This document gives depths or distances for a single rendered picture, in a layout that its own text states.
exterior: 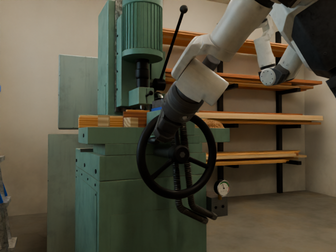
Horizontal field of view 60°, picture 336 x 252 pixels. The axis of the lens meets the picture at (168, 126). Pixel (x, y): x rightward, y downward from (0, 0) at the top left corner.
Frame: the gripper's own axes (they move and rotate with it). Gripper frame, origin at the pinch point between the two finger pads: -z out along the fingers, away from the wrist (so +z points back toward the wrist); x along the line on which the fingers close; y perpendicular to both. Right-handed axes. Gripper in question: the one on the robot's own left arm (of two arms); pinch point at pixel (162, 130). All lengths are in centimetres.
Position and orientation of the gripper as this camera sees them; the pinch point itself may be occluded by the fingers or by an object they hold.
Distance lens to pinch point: 83.8
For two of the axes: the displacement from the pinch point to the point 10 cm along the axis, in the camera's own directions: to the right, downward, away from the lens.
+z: 3.7, -5.2, -7.7
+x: 2.3, -7.5, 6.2
